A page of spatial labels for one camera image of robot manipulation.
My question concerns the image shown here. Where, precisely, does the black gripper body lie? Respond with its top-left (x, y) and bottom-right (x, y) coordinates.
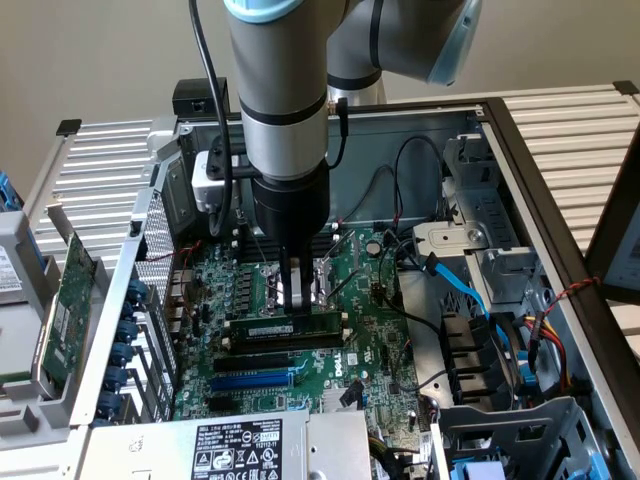
top-left (249, 167), bottom-right (332, 259)

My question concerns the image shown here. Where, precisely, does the green RAM memory stick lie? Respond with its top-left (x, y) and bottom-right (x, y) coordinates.
top-left (223, 311), bottom-right (350, 333)

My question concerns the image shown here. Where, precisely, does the CPU socket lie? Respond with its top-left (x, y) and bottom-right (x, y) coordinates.
top-left (259, 259), bottom-right (334, 317)

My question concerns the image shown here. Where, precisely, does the silver socket cover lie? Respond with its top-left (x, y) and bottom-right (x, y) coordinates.
top-left (322, 228), bottom-right (362, 291)

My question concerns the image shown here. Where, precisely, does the green motherboard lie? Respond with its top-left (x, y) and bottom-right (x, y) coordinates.
top-left (172, 227), bottom-right (424, 441)

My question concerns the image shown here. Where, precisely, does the long black expansion slot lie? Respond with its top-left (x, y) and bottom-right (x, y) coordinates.
top-left (213, 352), bottom-right (290, 375)

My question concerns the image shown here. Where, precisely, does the blue expansion slot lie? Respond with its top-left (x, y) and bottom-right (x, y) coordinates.
top-left (209, 368), bottom-right (295, 395)

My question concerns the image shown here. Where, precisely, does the silver rear port block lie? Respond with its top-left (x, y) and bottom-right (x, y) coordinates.
top-left (166, 268), bottom-right (195, 337)

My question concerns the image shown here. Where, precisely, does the open PC case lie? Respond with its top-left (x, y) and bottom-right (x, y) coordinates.
top-left (69, 97), bottom-right (640, 480)

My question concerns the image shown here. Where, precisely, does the silver chipset heatsink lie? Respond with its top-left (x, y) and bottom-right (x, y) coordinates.
top-left (321, 385), bottom-right (365, 412)

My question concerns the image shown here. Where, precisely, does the black angled connector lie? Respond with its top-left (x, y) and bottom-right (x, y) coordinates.
top-left (338, 378), bottom-right (364, 409)

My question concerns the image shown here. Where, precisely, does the silver drive cage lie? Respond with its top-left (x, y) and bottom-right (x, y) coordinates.
top-left (412, 133), bottom-right (546, 321)

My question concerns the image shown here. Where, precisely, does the black box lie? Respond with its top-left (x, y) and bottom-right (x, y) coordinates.
top-left (171, 77), bottom-right (234, 115)

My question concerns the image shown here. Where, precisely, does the black fan shroud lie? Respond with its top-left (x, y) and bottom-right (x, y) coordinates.
top-left (438, 310), bottom-right (524, 407)

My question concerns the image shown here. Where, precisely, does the green graphics card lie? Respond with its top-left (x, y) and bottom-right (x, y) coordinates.
top-left (30, 202), bottom-right (101, 399)

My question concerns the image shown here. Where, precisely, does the silver power supply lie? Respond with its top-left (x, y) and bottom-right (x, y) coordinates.
top-left (69, 407), bottom-right (374, 480)

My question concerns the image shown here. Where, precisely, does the grey parts rack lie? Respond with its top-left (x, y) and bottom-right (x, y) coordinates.
top-left (0, 208), bottom-right (119, 446)

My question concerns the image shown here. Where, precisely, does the silver disk drive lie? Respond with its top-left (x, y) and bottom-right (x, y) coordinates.
top-left (0, 243), bottom-right (26, 307)

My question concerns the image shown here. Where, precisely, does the blue plastic piece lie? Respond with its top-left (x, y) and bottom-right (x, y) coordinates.
top-left (0, 169), bottom-right (25, 214)

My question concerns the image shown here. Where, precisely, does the grey disk bay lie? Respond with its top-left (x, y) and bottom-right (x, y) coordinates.
top-left (429, 395), bottom-right (619, 480)

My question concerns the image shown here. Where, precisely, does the black framed panel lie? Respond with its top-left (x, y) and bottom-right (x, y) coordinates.
top-left (583, 127), bottom-right (640, 301)

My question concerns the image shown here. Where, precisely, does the black camera bracket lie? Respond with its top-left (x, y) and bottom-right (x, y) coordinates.
top-left (208, 133), bottom-right (257, 182)

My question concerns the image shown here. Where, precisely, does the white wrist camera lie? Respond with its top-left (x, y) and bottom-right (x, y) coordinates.
top-left (191, 149), bottom-right (227, 214)

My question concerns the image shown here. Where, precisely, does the thin red wire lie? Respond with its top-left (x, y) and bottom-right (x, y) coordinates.
top-left (174, 241), bottom-right (205, 264)

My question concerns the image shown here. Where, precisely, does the black gripper connector cable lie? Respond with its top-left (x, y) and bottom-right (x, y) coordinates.
top-left (326, 96), bottom-right (350, 170)

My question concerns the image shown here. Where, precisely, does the black looped wire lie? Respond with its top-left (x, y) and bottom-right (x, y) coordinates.
top-left (392, 135), bottom-right (447, 226)
top-left (343, 163), bottom-right (401, 226)

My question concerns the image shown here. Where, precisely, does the black SATA wire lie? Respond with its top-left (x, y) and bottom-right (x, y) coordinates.
top-left (377, 227), bottom-right (444, 335)

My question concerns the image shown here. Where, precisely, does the blue SATA wire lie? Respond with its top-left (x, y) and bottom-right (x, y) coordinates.
top-left (422, 251), bottom-right (509, 361)

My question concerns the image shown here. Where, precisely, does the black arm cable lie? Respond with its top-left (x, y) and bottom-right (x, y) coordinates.
top-left (188, 0), bottom-right (236, 239)

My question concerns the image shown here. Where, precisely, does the black yellow wire bundle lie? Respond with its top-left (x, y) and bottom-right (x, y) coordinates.
top-left (368, 433), bottom-right (436, 480)

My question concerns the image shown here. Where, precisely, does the coloured power wire bundle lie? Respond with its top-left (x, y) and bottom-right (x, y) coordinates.
top-left (522, 308), bottom-right (574, 396)

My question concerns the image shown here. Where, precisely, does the blue drive rail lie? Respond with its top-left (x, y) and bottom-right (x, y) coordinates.
top-left (451, 458), bottom-right (507, 480)

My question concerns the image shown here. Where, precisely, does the red black twisted wire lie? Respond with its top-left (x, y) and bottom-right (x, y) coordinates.
top-left (543, 276), bottom-right (601, 317)

